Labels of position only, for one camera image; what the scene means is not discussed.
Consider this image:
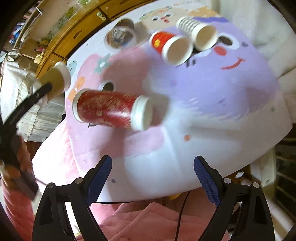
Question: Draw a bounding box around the tan paper cup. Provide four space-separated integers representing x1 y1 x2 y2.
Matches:
38 62 71 101

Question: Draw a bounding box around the tall red patterned cup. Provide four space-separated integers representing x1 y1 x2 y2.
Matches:
72 88 154 132

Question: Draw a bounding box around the dark patterned paper cup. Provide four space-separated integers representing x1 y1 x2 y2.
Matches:
105 19 137 49

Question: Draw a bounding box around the small red paper cup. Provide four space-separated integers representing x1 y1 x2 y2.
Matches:
149 31 194 66

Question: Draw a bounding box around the checkered grey paper cup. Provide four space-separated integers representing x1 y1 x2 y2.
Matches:
176 16 219 51

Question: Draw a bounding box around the white lace-covered furniture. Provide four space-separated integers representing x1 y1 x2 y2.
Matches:
0 55 65 143

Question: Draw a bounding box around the pink fleece blanket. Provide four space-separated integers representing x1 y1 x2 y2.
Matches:
3 186 216 240

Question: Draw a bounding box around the wooden desk with drawers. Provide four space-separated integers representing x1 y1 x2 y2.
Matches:
36 0 150 77

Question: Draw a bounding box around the cartoon printed table mat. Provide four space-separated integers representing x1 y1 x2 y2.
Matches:
32 0 293 203

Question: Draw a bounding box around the white floral curtain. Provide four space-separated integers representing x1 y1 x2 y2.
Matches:
218 1 295 95

